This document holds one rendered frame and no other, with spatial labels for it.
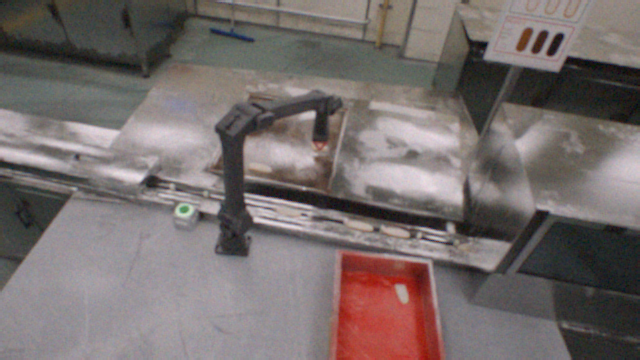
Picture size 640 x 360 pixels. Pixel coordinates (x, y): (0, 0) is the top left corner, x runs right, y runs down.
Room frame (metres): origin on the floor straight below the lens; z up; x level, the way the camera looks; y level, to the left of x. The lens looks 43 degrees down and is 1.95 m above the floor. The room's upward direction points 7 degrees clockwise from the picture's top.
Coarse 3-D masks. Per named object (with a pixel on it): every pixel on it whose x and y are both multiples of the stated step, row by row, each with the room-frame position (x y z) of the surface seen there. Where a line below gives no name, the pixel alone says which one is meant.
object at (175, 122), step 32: (160, 96) 1.70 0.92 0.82; (192, 96) 1.74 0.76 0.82; (224, 96) 1.77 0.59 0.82; (352, 96) 1.93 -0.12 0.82; (384, 96) 1.97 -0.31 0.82; (416, 96) 2.02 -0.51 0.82; (448, 96) 2.06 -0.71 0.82; (128, 128) 1.40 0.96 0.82; (160, 128) 1.43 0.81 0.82; (192, 128) 1.45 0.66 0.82; (160, 160) 1.20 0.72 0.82; (192, 160) 1.22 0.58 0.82; (192, 192) 1.03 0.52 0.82; (256, 192) 1.07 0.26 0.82; (288, 192) 1.10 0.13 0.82; (416, 224) 1.00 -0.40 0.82; (448, 224) 1.02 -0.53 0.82
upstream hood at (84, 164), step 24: (0, 144) 1.08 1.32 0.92; (24, 144) 1.09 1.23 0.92; (48, 144) 1.11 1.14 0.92; (72, 144) 1.13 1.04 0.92; (0, 168) 1.00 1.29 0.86; (24, 168) 0.99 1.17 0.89; (48, 168) 0.98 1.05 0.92; (72, 168) 0.99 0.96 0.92; (96, 168) 1.01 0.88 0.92; (120, 168) 1.02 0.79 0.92; (144, 168) 1.04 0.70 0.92; (120, 192) 0.94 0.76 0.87
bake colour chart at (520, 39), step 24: (528, 0) 1.59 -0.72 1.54; (552, 0) 1.58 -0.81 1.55; (576, 0) 1.57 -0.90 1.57; (504, 24) 1.59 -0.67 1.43; (528, 24) 1.58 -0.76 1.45; (552, 24) 1.58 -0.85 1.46; (576, 24) 1.57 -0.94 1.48; (504, 48) 1.59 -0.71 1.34; (528, 48) 1.58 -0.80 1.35; (552, 48) 1.57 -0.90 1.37
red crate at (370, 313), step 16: (352, 272) 0.74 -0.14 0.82; (368, 272) 0.75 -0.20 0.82; (352, 288) 0.68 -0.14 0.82; (368, 288) 0.69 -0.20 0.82; (384, 288) 0.69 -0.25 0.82; (416, 288) 0.71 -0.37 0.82; (352, 304) 0.62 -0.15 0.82; (368, 304) 0.63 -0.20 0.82; (384, 304) 0.63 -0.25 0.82; (400, 304) 0.64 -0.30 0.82; (416, 304) 0.65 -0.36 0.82; (352, 320) 0.57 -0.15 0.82; (368, 320) 0.57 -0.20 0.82; (384, 320) 0.58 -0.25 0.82; (400, 320) 0.58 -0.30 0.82; (416, 320) 0.59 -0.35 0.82; (352, 336) 0.51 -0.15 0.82; (368, 336) 0.52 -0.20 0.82; (384, 336) 0.52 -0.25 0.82; (400, 336) 0.53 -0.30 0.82; (416, 336) 0.54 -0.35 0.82; (336, 352) 0.46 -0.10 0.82; (352, 352) 0.47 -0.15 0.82; (368, 352) 0.47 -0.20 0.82; (384, 352) 0.48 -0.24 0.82; (400, 352) 0.48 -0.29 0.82; (416, 352) 0.49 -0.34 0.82
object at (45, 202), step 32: (32, 128) 1.32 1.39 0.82; (64, 128) 1.35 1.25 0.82; (96, 128) 1.37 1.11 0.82; (0, 192) 1.01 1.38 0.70; (32, 192) 0.99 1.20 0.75; (64, 192) 0.95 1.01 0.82; (0, 224) 1.02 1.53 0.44; (32, 224) 1.00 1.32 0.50; (576, 352) 0.62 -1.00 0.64; (608, 352) 0.61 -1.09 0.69
